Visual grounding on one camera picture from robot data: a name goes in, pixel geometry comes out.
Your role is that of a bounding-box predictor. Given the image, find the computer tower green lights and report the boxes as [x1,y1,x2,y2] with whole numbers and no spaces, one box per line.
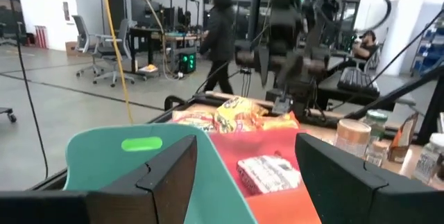
[178,52,198,75]

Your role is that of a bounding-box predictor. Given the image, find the small brown lid jar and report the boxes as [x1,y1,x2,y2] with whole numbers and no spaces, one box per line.
[364,140,389,168]

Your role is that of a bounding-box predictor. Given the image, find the red plastic bin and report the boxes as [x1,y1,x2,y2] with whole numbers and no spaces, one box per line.
[209,128,308,199]

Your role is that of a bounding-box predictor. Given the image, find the black computer monitor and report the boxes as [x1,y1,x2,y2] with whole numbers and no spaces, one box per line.
[130,0,164,28]

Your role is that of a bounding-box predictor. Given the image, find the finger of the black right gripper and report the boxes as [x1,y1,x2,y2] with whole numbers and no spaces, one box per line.
[258,46,271,88]
[277,54,303,87]

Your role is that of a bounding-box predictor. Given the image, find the yellow ramen noodle pack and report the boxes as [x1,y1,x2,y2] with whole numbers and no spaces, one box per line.
[237,154,302,196]

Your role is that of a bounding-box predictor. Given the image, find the chicken ramen pack orange edge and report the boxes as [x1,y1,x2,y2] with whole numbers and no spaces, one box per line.
[258,111,300,131]

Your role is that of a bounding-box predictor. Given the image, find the tan lid seasoning jar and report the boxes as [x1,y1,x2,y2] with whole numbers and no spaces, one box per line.
[334,119,372,158]

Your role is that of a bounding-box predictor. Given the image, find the shelf with blue bins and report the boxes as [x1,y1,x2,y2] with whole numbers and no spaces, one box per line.
[411,22,444,76]

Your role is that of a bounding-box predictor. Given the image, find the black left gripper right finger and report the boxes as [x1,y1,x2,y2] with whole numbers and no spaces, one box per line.
[294,132,444,224]

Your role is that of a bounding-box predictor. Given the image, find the red white striped object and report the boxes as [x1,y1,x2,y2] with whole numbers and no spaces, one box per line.
[34,25,49,49]

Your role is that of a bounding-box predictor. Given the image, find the grey office chair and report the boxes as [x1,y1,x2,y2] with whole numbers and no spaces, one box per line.
[71,15,105,78]
[92,18,137,88]

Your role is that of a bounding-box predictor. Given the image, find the teal plastic basket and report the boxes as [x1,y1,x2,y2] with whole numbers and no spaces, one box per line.
[63,123,259,224]

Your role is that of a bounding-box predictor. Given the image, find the ramen pack blue edge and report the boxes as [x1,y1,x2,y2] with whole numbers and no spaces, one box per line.
[214,96,270,134]

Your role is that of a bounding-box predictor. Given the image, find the backlit computer keyboard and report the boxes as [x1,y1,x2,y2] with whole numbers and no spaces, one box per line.
[336,67,381,96]

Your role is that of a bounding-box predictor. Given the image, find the black floor cable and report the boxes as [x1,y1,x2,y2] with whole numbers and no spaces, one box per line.
[2,0,49,180]

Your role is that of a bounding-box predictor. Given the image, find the brown spice pouch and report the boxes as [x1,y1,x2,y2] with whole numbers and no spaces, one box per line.
[387,112,420,164]

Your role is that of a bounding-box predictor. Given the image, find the cardboard box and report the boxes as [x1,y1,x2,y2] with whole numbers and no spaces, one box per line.
[65,41,84,58]

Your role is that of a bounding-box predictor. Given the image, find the white lid spice jar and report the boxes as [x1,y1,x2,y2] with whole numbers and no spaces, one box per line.
[411,132,444,185]

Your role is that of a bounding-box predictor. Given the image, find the yellow cable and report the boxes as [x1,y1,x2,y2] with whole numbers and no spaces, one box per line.
[99,0,135,125]

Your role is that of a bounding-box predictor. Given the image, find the person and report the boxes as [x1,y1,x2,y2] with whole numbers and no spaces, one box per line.
[352,29,381,62]
[199,0,244,95]

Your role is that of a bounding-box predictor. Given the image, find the black keyboard desk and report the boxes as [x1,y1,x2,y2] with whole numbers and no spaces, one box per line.
[317,57,417,112]

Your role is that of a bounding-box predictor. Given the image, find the green lid spice jar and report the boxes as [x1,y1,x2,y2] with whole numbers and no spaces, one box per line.
[364,109,389,141]

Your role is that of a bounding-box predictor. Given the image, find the black wood-top desk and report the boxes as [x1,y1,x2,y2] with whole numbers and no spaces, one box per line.
[128,26,209,79]

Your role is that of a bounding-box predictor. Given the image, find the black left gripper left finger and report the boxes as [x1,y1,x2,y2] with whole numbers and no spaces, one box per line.
[0,135,198,224]

